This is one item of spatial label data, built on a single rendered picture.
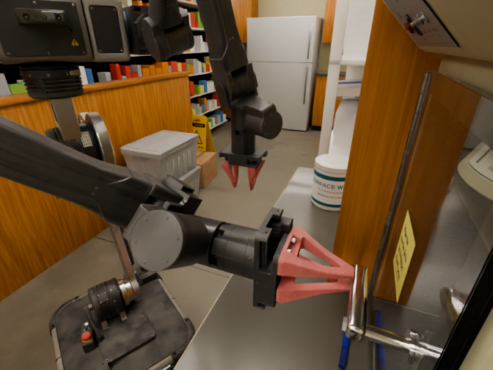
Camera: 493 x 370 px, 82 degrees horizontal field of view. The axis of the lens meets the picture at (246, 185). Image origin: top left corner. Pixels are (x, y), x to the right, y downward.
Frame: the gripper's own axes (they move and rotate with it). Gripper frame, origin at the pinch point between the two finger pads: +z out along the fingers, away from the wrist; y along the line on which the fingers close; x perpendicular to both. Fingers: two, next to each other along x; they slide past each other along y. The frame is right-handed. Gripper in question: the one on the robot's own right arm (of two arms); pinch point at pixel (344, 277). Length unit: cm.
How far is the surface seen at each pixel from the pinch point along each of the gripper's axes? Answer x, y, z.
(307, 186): 72, -25, -14
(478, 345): -10.7, 7.2, 6.8
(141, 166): 145, -68, -159
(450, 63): 15.2, 20.3, 7.0
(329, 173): 57, -13, -7
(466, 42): -3.8, 22.2, 3.4
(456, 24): -4.7, 23.1, 2.5
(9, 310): 34, -121, -174
